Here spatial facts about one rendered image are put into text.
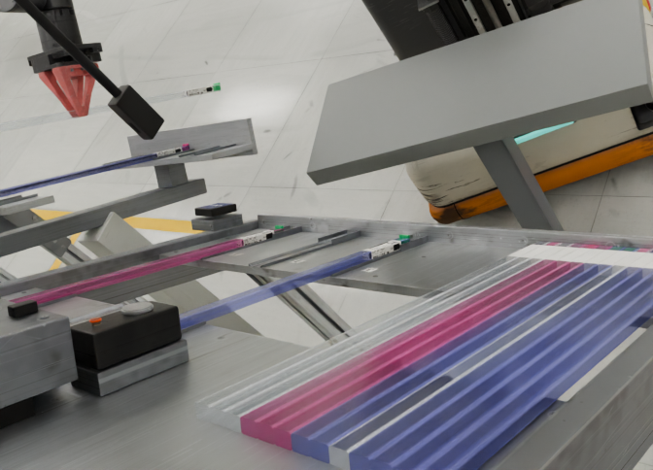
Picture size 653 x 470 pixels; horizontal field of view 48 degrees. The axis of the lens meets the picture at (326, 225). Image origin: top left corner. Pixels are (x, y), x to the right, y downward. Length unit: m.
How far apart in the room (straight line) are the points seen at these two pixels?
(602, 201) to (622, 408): 1.37
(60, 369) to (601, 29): 1.00
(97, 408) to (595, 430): 0.32
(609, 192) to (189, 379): 1.42
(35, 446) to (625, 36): 1.04
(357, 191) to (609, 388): 1.78
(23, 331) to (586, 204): 1.50
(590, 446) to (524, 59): 0.94
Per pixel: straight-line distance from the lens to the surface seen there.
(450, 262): 0.83
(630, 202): 1.81
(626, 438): 0.50
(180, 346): 0.59
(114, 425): 0.50
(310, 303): 1.30
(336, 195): 2.24
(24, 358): 0.53
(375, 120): 1.36
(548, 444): 0.41
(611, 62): 1.23
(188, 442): 0.46
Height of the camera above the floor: 1.40
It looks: 40 degrees down
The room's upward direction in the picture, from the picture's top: 42 degrees counter-clockwise
